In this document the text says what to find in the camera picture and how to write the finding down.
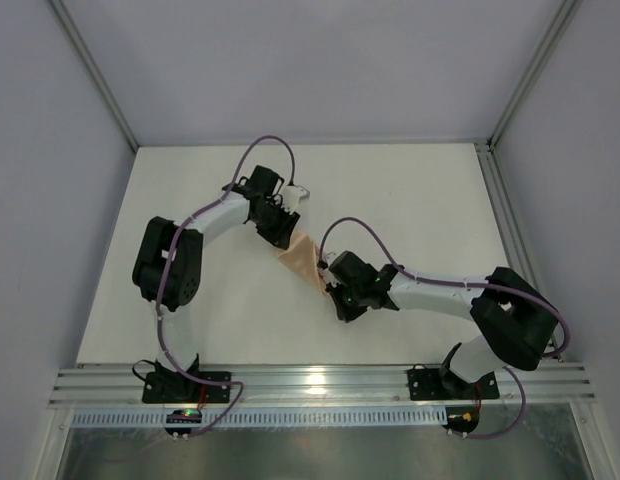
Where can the right aluminium frame post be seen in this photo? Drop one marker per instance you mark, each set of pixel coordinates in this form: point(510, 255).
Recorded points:
point(553, 33)

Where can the right controller board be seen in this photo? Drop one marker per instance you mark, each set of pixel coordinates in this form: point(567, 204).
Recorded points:
point(462, 419)

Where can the left controller board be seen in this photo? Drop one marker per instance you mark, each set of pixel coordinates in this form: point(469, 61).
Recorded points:
point(181, 423)

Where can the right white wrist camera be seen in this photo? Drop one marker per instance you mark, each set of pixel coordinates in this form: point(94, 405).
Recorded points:
point(327, 258)

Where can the aluminium frame post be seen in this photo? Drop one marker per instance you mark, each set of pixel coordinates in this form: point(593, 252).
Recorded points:
point(553, 33)
point(81, 48)

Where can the slotted cable duct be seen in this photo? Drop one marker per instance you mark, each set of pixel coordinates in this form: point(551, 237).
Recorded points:
point(262, 417)

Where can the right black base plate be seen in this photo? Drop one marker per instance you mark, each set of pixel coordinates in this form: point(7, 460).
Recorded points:
point(424, 383)

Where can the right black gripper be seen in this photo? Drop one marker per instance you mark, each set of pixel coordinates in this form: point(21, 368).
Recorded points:
point(335, 288)

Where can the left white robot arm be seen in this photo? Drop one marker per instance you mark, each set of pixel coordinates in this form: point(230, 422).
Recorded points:
point(168, 273)

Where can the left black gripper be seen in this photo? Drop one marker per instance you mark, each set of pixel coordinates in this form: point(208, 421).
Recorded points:
point(278, 229)

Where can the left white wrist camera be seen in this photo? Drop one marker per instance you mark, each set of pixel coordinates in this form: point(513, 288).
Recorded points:
point(292, 196)

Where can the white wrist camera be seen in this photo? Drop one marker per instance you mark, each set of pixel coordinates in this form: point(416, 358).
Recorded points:
point(327, 258)
point(292, 196)

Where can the right side aluminium rail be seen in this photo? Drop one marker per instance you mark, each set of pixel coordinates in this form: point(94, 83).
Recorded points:
point(508, 225)

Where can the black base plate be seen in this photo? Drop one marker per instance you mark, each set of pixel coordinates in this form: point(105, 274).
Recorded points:
point(167, 387)
point(424, 383)

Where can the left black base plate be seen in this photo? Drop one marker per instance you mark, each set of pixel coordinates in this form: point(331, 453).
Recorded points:
point(167, 387)

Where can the peach satin cloth napkin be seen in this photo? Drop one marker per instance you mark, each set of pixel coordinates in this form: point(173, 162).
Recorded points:
point(301, 258)

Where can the left aluminium frame post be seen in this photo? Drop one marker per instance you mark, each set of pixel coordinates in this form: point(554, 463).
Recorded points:
point(81, 48)

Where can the controller board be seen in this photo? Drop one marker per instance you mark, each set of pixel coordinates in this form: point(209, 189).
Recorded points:
point(462, 419)
point(181, 423)

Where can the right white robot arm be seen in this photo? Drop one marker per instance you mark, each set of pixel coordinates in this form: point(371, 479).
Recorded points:
point(515, 322)

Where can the front aluminium rail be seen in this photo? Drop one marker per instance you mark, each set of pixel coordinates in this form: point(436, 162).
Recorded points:
point(101, 386)

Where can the aluminium rail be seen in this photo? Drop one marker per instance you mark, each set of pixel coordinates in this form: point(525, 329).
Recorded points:
point(101, 386)
point(508, 225)

